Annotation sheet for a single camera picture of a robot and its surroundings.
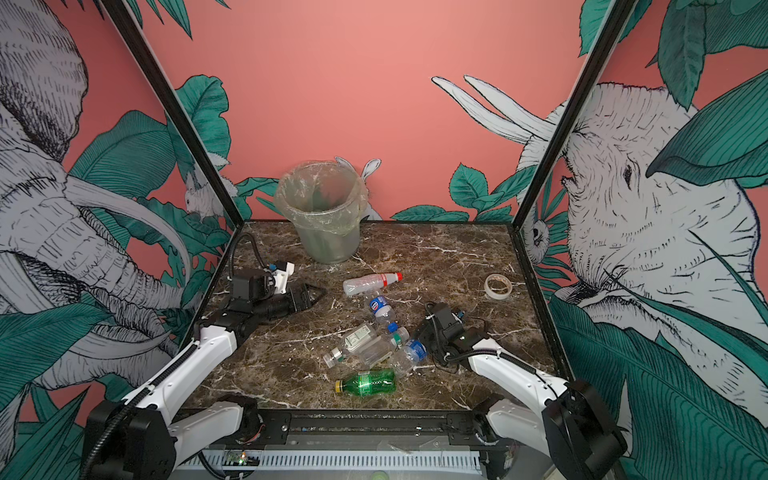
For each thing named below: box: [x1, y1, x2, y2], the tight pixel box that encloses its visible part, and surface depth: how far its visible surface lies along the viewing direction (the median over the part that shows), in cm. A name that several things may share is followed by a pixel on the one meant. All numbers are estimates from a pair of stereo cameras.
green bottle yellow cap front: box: [335, 369, 397, 397], surface depth 79 cm
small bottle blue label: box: [369, 295, 394, 323], surface depth 95 cm
